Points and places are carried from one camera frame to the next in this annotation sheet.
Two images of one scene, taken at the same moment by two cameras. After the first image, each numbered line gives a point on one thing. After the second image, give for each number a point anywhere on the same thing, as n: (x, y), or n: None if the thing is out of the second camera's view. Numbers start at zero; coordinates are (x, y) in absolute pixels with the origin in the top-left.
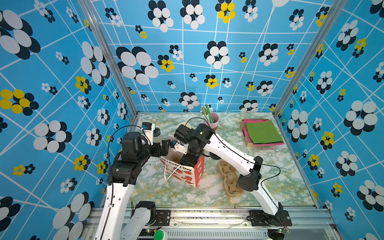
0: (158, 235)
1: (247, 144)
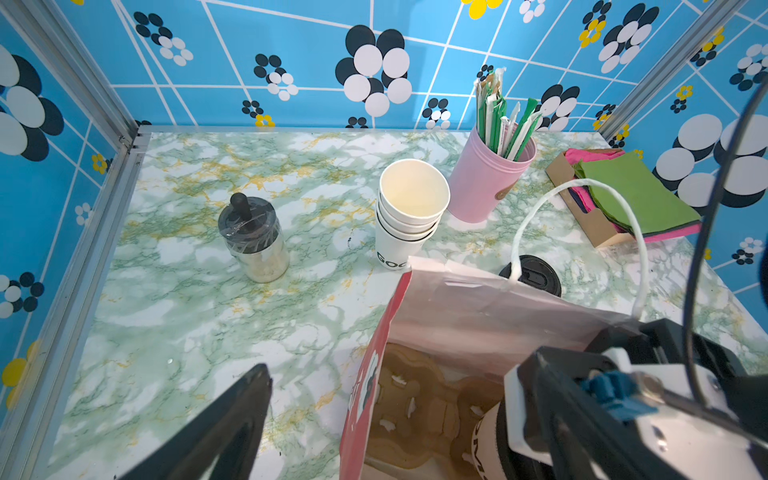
0: None
1: (595, 223)
